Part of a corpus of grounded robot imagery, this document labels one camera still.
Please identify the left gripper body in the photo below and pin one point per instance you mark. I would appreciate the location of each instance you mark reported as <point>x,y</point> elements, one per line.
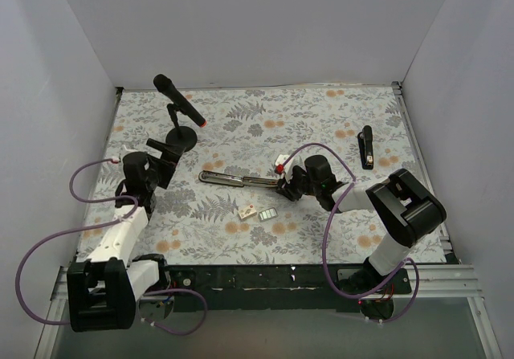
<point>167,160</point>

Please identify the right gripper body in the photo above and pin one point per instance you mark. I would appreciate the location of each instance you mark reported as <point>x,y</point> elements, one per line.
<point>290,183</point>

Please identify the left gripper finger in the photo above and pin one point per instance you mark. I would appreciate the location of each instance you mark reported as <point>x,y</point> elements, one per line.
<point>160,146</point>
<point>172,157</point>

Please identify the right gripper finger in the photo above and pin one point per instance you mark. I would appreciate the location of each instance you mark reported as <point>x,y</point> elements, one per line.
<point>284,181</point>
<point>290,193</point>

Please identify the grey black stapler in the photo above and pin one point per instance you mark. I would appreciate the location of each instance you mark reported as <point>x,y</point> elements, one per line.
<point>236,181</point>

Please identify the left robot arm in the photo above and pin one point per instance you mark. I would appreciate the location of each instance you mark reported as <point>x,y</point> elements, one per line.
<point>103,290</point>

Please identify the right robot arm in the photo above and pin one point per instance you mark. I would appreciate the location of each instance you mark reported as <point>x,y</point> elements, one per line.
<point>407,209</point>

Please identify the black microphone stand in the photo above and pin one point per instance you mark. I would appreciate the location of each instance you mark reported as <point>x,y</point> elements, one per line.
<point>180,135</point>

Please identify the staple strips pack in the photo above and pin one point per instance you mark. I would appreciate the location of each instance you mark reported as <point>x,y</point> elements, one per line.
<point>268,214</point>

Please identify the staple box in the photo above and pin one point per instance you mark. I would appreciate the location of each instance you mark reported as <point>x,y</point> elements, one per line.
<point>246,212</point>

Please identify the black microphone orange tip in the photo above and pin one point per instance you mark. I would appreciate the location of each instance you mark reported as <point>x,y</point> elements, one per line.
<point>166,87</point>

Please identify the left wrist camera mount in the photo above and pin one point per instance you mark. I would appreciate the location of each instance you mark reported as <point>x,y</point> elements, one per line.
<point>120,153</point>

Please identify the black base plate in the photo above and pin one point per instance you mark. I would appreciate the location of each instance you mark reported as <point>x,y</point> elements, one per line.
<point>194,288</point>

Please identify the aluminium frame rail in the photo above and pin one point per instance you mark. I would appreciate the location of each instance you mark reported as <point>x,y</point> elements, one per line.
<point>435,281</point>

